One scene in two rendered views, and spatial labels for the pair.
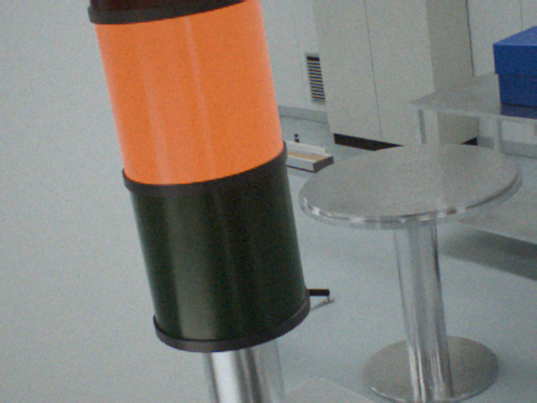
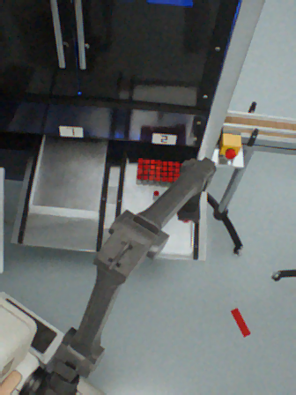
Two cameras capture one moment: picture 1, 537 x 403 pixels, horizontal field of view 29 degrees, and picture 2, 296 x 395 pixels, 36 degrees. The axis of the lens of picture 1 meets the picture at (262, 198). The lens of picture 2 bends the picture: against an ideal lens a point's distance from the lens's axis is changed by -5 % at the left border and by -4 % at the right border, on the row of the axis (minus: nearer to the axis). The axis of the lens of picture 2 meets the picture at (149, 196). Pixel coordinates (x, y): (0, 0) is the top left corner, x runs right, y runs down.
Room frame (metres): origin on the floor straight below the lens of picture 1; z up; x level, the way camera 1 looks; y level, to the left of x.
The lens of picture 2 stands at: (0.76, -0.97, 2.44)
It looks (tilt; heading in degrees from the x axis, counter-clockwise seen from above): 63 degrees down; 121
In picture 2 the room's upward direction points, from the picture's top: 8 degrees clockwise
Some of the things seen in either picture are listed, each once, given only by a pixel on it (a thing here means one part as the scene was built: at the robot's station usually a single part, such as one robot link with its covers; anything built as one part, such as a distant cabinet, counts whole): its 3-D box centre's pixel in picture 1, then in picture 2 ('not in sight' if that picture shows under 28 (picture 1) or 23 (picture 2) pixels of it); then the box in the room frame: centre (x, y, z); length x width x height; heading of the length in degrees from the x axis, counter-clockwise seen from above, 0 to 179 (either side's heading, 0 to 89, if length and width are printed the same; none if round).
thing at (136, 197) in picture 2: not in sight; (159, 204); (0.39, -0.29, 0.90); 0.34 x 0.26 x 0.04; 124
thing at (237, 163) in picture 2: not in sight; (226, 152); (0.46, 0.08, 0.87); 0.14 x 0.13 x 0.02; 125
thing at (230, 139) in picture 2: not in sight; (230, 143); (0.47, 0.04, 0.99); 0.08 x 0.07 x 0.07; 125
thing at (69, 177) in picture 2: not in sight; (70, 169); (0.05, -0.39, 0.90); 0.34 x 0.26 x 0.04; 125
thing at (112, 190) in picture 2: not in sight; (110, 207); (0.27, -0.42, 0.91); 0.14 x 0.03 x 0.06; 124
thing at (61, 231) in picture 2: not in sight; (113, 193); (0.23, -0.35, 0.87); 0.70 x 0.48 x 0.02; 35
